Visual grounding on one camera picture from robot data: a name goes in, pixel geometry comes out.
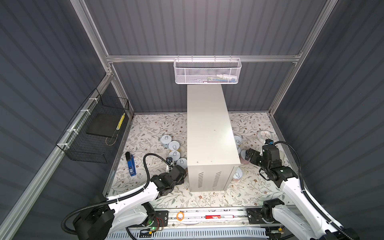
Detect orange yellow label can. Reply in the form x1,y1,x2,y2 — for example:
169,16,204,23
176,158,188,170

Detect green label food can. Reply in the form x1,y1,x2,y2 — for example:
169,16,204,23
233,167,243,183

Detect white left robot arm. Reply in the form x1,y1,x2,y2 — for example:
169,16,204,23
61,158,187,240

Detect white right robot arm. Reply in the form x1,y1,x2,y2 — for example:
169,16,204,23
245,139,360,240

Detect beige metal cabinet counter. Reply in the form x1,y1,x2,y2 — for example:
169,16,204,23
187,85,241,192

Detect pink can right side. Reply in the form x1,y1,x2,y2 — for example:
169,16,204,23
240,149,250,165

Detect silver top can left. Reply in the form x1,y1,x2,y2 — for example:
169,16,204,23
168,151,181,164
168,141,180,152
160,135,172,148

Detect orange rubber band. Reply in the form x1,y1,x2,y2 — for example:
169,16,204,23
176,212,185,222

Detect blue lighter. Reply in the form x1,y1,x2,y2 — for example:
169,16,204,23
125,152,137,177

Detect red white marker pen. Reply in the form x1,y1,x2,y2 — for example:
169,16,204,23
205,215,235,220

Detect tubes in mesh basket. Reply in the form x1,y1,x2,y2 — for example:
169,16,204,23
197,74,238,84

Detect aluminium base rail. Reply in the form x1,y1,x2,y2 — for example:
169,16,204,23
128,206,301,229

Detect black wire wall basket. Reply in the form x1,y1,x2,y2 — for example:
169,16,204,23
56,89,130,164

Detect white wire mesh basket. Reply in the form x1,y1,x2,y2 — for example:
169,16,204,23
173,57,242,85

